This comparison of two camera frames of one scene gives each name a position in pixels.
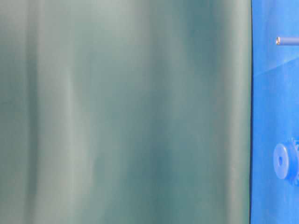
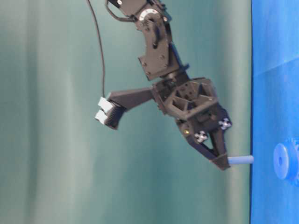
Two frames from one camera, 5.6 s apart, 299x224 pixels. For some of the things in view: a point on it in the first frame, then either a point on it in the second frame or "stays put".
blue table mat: (275, 109) stays put
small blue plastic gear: (286, 161) stays put
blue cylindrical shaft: (287, 41) → (240, 160)
